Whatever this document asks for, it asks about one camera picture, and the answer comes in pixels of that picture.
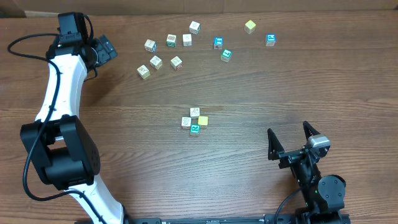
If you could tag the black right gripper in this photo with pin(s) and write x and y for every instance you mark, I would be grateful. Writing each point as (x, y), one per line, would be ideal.
(292, 156)

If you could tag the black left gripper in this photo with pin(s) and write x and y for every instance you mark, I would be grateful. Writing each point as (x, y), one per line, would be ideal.
(106, 47)

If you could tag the yellow K block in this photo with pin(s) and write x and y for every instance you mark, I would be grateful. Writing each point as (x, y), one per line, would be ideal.
(203, 121)

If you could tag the white block red letter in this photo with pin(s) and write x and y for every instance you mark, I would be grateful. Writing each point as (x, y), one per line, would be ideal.
(195, 129)

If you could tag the white block elephant picture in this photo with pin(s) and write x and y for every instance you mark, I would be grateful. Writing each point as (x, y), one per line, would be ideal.
(194, 113)

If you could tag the white block red trim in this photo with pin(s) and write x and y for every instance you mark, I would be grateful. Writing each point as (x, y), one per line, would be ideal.
(186, 122)

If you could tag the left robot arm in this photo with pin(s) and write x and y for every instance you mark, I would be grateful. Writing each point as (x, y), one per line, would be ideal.
(58, 146)

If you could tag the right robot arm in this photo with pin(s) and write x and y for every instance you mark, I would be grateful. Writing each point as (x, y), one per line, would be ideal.
(323, 195)

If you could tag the white block blue side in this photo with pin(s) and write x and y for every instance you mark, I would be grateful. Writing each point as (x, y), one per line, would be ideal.
(150, 45)

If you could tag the white X block yellow side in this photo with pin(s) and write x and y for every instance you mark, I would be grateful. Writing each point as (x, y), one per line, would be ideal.
(156, 62)

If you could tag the white block green side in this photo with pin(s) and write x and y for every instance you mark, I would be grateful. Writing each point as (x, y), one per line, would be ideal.
(171, 40)

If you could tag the white block red side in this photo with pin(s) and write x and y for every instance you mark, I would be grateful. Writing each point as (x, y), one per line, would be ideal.
(176, 63)

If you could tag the plain white number block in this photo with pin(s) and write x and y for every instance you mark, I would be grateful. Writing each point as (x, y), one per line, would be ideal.
(187, 40)

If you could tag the white block top centre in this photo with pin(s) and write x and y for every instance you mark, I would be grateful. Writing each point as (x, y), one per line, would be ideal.
(194, 27)

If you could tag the blue P block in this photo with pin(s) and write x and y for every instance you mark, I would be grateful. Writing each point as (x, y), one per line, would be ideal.
(270, 40)

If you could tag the green L block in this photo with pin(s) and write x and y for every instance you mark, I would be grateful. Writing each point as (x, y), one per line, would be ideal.
(226, 55)

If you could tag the blue T block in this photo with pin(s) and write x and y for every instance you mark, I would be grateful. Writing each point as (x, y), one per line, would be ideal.
(218, 43)

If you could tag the yellow top block far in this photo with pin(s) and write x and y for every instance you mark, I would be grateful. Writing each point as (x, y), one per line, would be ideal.
(250, 27)

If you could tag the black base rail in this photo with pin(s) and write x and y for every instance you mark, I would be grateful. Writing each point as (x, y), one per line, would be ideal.
(211, 220)

